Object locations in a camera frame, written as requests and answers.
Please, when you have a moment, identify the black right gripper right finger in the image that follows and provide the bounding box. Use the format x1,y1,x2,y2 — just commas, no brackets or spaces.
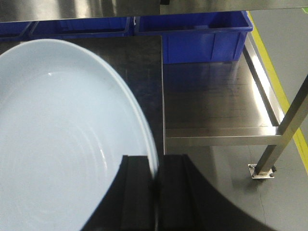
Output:
159,154,271,231

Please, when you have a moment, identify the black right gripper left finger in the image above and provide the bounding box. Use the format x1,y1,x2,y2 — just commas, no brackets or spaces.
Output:
82,155,155,231

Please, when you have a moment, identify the light blue plate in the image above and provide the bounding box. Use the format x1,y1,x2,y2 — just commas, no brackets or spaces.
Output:
0,39,158,231

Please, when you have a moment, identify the lower stainless steel shelf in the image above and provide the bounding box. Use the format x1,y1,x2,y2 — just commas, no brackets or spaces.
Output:
163,38,284,148

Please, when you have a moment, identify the right blue plastic bin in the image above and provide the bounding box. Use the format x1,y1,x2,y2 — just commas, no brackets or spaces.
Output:
134,11,253,64

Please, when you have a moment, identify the blue plastic bin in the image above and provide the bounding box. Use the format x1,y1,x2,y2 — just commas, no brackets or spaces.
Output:
134,11,253,64
0,22,33,41
29,17,134,39

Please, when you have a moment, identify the middle blue plastic bin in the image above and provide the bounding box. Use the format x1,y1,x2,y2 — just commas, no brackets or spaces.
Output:
29,17,134,39

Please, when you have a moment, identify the left blue plastic bin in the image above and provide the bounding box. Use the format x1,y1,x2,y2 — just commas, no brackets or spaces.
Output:
0,22,33,41

